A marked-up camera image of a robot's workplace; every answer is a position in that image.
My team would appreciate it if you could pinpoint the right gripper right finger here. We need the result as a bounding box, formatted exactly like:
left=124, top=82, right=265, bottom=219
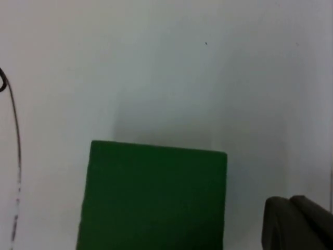
left=289, top=195, right=333, bottom=250

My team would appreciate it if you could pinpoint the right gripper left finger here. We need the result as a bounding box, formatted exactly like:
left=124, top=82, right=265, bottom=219
left=261, top=196, right=326, bottom=250

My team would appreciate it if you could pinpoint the green cube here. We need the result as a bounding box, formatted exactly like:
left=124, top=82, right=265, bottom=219
left=75, top=140, right=228, bottom=250

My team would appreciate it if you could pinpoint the grey-framed whiteboard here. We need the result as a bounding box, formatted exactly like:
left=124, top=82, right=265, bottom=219
left=0, top=0, right=333, bottom=250

